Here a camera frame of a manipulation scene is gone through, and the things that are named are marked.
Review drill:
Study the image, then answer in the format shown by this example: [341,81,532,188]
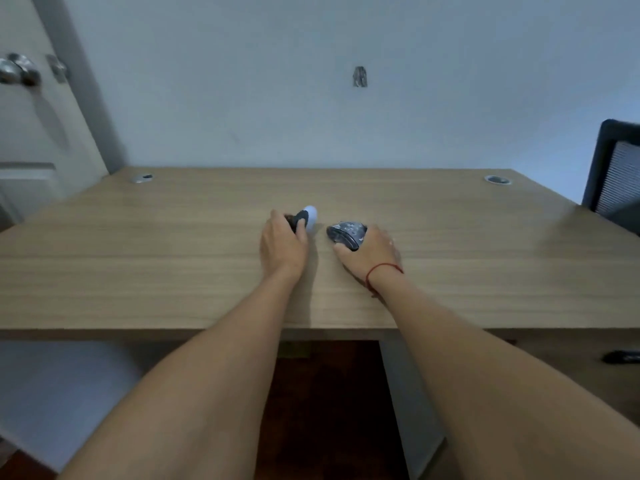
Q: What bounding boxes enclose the person's right hand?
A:
[332,225,404,287]

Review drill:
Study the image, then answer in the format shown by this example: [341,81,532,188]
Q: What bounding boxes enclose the person's left hand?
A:
[259,210,310,285]

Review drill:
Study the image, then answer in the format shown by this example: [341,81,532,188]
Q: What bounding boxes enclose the black and white small device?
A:
[284,205,319,233]

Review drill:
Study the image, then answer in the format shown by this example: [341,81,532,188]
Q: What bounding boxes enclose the grey patterned small pouch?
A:
[326,220,369,253]

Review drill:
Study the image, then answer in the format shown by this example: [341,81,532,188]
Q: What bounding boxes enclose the person's left forearm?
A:
[56,273,304,480]

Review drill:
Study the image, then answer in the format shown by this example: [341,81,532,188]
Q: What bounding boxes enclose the person's right forearm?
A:
[369,269,640,480]

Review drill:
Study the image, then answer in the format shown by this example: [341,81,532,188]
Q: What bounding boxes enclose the white desk side panel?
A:
[378,340,447,480]

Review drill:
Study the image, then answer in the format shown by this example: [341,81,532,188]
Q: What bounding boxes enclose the black mesh office chair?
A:
[581,119,640,230]

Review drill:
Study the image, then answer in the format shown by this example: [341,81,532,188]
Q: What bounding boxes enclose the white door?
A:
[0,0,110,231]

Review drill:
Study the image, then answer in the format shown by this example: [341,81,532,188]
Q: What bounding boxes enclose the silver door latch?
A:
[46,54,69,84]

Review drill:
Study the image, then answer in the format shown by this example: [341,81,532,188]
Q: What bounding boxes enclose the silver door knob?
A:
[0,53,42,88]

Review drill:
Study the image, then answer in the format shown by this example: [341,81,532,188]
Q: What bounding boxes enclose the red string bracelet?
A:
[364,263,405,298]

